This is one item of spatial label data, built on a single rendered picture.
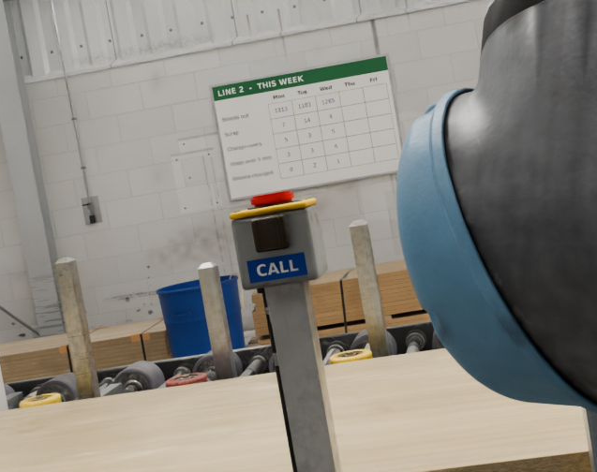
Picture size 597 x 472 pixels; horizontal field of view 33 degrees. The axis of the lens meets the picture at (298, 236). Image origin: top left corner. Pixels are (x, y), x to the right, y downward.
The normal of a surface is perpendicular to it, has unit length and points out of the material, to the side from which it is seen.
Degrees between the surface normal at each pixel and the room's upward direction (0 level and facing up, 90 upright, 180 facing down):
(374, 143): 90
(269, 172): 90
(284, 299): 90
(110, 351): 90
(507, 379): 134
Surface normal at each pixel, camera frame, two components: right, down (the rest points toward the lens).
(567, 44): -0.62, -0.29
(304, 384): -0.15, 0.08
